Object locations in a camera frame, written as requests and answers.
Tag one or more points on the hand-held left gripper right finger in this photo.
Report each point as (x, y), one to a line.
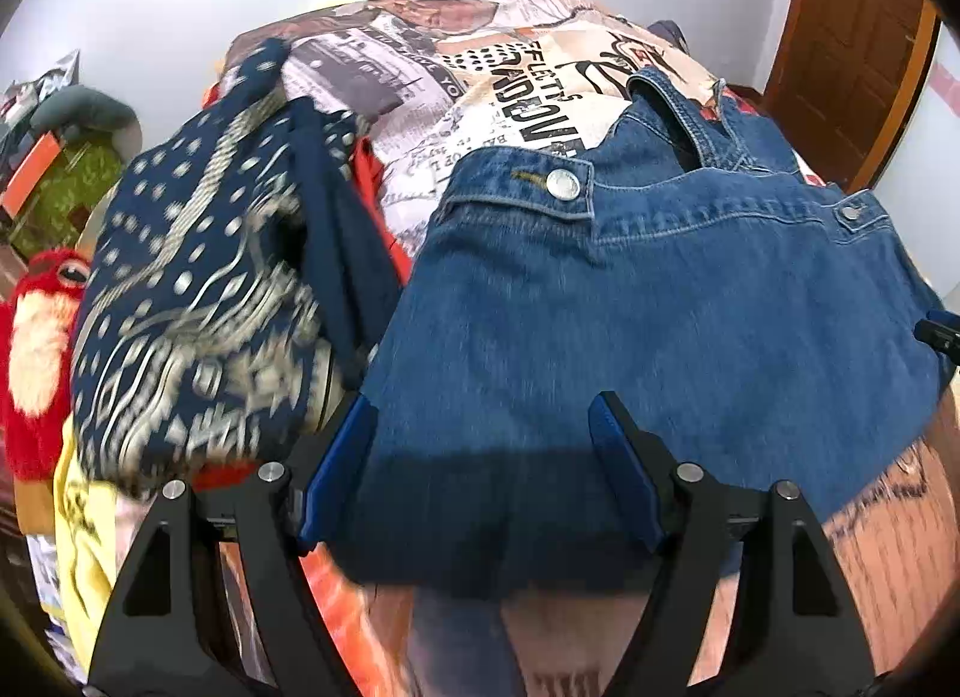
(622, 457)

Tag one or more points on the brown wooden door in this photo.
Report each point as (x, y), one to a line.
(847, 29)

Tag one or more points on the red orange cloth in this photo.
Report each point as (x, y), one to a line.
(375, 179)

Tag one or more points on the green patterned bag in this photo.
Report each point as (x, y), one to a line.
(75, 187)

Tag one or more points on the printed bed sheet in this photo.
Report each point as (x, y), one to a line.
(450, 112)

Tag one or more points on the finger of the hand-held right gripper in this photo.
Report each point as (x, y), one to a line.
(941, 338)

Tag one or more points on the yellow cloth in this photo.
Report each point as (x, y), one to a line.
(82, 539)

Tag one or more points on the orange box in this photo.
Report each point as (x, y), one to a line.
(34, 168)

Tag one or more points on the grey backpack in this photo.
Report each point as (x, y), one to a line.
(667, 33)

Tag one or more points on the grey blue cloth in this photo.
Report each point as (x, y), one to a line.
(465, 637)

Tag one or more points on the white heart-print wardrobe door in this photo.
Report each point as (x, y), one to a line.
(937, 179)

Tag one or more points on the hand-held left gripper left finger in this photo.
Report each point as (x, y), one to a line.
(337, 464)

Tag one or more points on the blue denim jacket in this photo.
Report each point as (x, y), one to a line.
(637, 322)

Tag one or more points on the pile of clutter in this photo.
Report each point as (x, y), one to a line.
(45, 85)

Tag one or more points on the navy patterned sweater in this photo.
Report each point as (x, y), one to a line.
(187, 277)

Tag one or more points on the red plush toy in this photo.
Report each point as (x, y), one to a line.
(22, 434)

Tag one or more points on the grey plush pillow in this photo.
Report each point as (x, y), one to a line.
(90, 108)

